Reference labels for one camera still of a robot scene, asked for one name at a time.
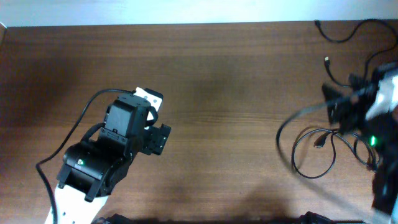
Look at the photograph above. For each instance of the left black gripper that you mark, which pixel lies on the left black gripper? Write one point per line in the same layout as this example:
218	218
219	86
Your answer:
157	138

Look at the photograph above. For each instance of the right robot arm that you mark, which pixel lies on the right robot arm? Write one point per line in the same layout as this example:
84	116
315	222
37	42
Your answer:
381	136

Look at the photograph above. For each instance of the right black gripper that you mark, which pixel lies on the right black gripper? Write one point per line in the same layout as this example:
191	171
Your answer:
334	101

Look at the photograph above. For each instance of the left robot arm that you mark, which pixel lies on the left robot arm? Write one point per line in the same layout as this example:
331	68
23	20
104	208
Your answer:
101	159

